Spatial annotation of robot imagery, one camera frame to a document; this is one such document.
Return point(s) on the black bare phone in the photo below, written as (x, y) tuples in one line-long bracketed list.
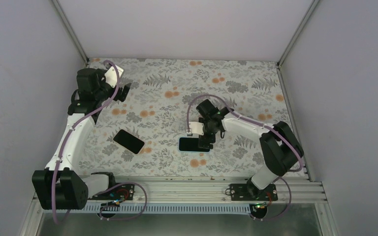
[(129, 141)]

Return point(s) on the aluminium front rail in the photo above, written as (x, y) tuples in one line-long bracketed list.
[(210, 190)]

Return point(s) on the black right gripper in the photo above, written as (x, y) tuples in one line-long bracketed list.
[(211, 139)]

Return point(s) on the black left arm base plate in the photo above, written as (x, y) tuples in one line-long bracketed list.
[(123, 192)]

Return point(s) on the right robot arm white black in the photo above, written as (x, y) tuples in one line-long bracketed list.
[(280, 148)]

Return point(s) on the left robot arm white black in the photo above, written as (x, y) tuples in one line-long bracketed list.
[(59, 186)]

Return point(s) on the white slotted cable duct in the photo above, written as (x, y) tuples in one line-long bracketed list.
[(157, 208)]

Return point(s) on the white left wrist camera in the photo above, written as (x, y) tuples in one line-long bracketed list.
[(112, 75)]

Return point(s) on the floral patterned table mat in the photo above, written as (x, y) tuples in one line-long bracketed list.
[(163, 97)]

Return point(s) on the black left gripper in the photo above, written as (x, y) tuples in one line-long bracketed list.
[(124, 94)]

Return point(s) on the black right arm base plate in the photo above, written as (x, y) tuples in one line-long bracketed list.
[(244, 192)]

